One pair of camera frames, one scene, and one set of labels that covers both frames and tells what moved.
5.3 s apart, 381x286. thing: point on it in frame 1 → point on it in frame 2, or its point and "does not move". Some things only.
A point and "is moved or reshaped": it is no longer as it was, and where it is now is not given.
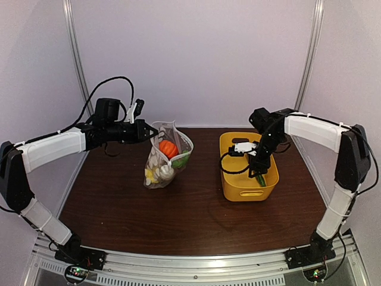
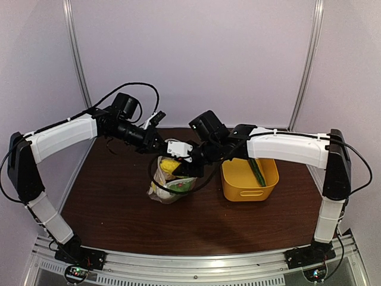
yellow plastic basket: (237, 185) does not move
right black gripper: (257, 164) → (186, 168)
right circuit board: (316, 274) does not move
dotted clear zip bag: (169, 151) is moved or reshaped
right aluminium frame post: (315, 31) does not move
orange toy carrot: (179, 162) → (184, 185)
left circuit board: (77, 273) does not move
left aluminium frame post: (69, 13) does not move
